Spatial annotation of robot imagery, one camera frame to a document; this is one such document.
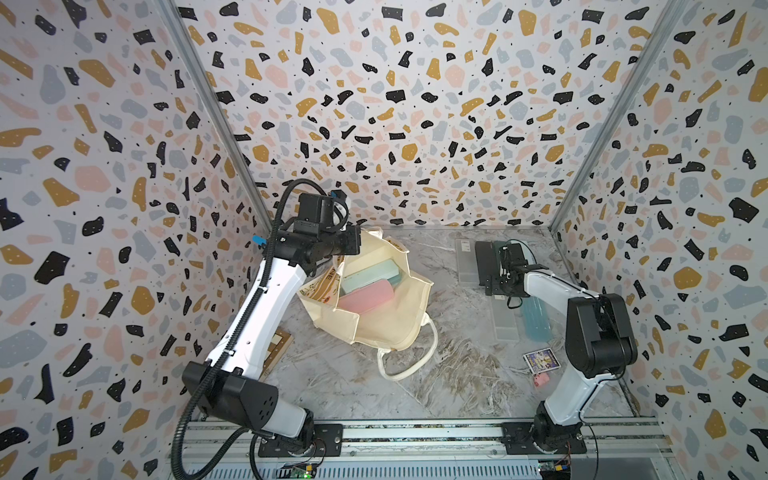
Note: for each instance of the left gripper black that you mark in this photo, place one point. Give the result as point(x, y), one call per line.
point(354, 235)

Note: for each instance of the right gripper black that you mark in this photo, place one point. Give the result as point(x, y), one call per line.
point(491, 285)

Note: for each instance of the clear frosted pencil case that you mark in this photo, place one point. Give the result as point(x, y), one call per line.
point(504, 319)

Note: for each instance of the translucent grey pencil case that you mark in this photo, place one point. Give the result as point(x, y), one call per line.
point(467, 270)

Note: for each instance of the teal translucent pencil case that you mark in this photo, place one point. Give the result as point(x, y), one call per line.
point(536, 320)

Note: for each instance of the cream floral canvas bag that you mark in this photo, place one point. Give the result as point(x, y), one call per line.
point(392, 327)

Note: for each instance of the light mint pencil case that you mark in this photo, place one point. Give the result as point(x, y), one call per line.
point(522, 251)

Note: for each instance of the black pencil case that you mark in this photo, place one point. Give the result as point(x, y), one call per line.
point(487, 264)

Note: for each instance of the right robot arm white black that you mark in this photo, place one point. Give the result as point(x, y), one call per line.
point(599, 344)

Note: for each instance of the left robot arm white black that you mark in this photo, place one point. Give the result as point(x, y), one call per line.
point(227, 384)

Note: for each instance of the sage green pencil case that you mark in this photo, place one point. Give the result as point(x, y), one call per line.
point(386, 270)

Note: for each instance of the playing card box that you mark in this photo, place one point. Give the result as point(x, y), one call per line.
point(541, 361)

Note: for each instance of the wooden chessboard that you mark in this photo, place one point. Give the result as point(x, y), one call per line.
point(280, 343)

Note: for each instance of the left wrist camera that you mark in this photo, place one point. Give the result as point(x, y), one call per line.
point(321, 213)

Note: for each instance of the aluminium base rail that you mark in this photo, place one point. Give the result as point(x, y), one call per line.
point(605, 448)

